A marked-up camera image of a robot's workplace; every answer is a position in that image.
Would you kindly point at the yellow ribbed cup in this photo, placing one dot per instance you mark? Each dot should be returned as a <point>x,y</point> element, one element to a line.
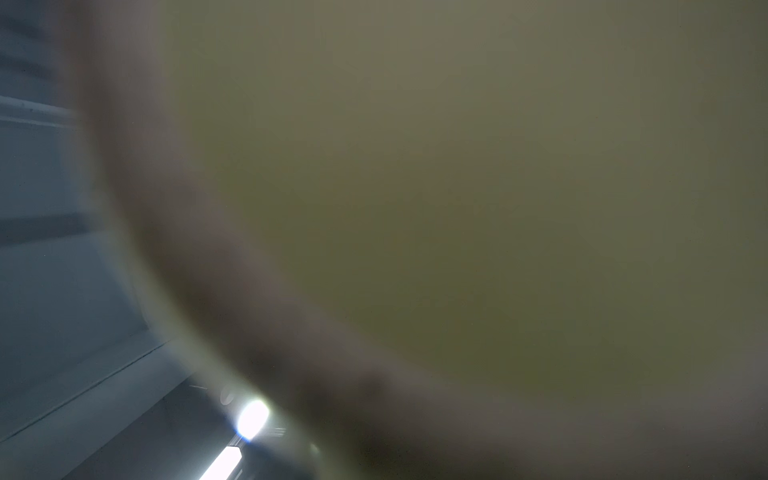
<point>448,239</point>

